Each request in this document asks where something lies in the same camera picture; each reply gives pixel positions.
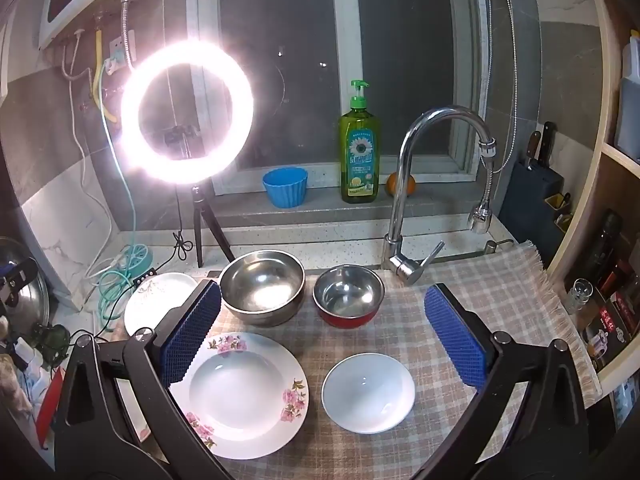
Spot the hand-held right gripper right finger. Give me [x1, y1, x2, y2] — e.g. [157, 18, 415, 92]
[415, 282, 588, 480]

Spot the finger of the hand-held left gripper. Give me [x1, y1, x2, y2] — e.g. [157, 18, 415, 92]
[0, 259, 40, 288]

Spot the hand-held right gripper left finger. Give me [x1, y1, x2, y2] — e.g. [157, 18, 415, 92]
[52, 279, 236, 480]

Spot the small floral plate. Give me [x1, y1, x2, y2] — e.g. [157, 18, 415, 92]
[123, 272, 201, 337]

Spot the floral deep plate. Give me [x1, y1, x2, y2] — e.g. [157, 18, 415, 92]
[169, 331, 309, 460]

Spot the large steel bowl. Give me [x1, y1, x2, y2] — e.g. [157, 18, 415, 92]
[219, 251, 307, 328]

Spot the small white bowl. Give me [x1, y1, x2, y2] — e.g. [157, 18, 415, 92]
[321, 352, 417, 435]

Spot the red steel bowl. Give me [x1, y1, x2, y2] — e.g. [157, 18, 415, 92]
[312, 264, 385, 330]

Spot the steel pot lid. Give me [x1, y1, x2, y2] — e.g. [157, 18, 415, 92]
[0, 237, 51, 341]

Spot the green object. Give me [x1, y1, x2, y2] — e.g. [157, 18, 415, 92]
[30, 324, 68, 371]

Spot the checkered cloth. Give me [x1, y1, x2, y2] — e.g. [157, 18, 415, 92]
[115, 240, 603, 466]

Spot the black tripod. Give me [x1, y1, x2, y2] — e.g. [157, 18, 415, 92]
[189, 184, 237, 268]

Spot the drinking glass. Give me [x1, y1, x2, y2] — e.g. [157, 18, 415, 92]
[565, 278, 594, 315]

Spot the flexible faucet sprayer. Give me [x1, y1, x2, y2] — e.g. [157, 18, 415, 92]
[467, 137, 501, 235]

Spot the chrome faucet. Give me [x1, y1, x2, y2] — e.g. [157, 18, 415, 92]
[382, 106, 488, 287]

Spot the red printed box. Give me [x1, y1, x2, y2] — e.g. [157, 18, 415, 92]
[582, 290, 640, 361]

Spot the orange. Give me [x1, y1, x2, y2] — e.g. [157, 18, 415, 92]
[386, 172, 417, 197]

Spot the dark knife block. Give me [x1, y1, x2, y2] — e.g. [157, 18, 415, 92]
[500, 160, 566, 246]

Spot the yellow utensil holder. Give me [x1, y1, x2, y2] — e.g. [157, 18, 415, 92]
[547, 191, 573, 231]

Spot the blue ribbed cup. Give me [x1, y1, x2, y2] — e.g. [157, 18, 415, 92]
[262, 166, 308, 209]

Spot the dark glass bottle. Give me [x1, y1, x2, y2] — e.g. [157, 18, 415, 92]
[580, 208, 623, 286]

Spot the green dish soap bottle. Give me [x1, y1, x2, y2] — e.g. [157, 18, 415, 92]
[338, 79, 382, 204]

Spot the wooden shelf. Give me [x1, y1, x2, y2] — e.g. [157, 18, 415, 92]
[545, 0, 640, 396]

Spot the window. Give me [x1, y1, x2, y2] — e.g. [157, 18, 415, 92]
[187, 0, 493, 196]

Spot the teal cable reel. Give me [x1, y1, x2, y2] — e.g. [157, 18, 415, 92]
[122, 244, 153, 273]

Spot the white cable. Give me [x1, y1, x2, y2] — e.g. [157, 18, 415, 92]
[60, 30, 121, 281]

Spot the yellow gas hose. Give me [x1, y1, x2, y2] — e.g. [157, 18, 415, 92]
[92, 30, 118, 123]

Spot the wall socket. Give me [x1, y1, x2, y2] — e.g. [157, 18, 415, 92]
[102, 35, 126, 76]

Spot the metal flexible hose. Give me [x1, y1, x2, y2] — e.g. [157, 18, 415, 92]
[120, 0, 138, 71]

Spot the ring light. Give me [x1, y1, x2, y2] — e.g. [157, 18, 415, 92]
[120, 45, 256, 183]

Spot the bead chain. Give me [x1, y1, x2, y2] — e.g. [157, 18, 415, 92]
[487, 0, 518, 176]

